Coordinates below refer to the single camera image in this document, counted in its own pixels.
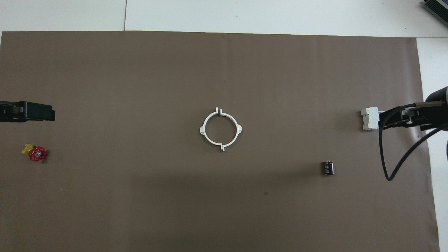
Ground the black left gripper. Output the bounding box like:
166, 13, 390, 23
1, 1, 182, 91
0, 101, 55, 123

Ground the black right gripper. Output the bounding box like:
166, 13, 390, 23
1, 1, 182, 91
383, 86, 448, 132

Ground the white half-ring pipe clamp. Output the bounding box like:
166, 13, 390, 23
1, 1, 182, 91
220, 109, 243, 152
199, 107, 224, 147

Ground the white circuit breaker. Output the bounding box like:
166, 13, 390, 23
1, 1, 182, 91
360, 107, 385, 131

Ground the red and yellow valve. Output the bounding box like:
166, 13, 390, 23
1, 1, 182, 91
21, 143, 48, 162

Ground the grey ribbed metal device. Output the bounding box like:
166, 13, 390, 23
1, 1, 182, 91
422, 0, 448, 18

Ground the brown paper mat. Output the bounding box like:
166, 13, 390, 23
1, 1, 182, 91
0, 31, 441, 252

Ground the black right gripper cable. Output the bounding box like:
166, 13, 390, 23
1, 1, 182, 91
379, 101, 448, 181

